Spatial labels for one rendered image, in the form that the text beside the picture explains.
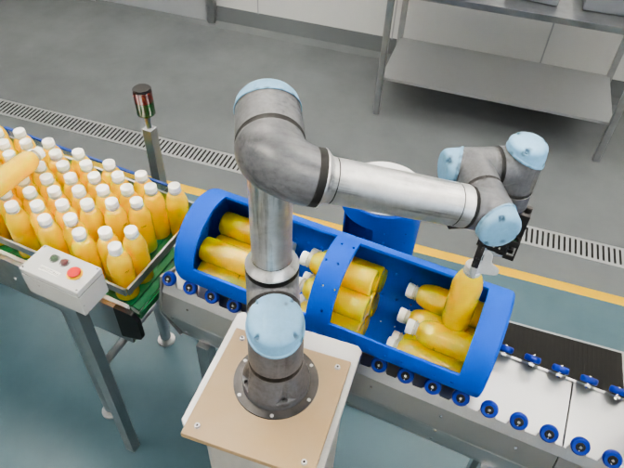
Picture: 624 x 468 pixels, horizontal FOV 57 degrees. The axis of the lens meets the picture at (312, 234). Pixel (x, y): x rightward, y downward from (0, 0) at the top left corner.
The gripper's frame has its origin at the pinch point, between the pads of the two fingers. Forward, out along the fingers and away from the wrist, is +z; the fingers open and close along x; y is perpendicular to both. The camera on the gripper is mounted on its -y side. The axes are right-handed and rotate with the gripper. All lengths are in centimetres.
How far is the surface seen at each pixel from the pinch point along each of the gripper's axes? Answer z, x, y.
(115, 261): 27, -17, -93
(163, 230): 40, 9, -97
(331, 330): 25.3, -13.1, -27.6
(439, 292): 18.8, 5.6, -5.7
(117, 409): 99, -29, -100
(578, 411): 41, 3, 38
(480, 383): 23.0, -13.0, 10.4
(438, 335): 20.5, -6.2, -2.2
